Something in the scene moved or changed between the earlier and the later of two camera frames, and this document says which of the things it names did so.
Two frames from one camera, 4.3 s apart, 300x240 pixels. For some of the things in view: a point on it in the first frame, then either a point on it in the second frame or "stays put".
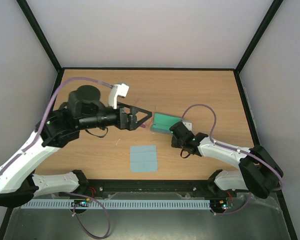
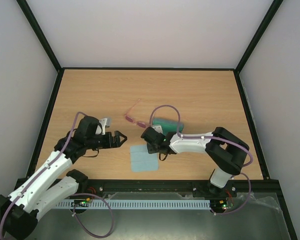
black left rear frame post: x=41 y=35 stays put
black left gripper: x=131 y=124 → x=109 y=142
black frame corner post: x=273 y=9 stays put
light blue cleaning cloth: x=143 y=158 stays put
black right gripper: x=177 y=128 → x=150 y=139
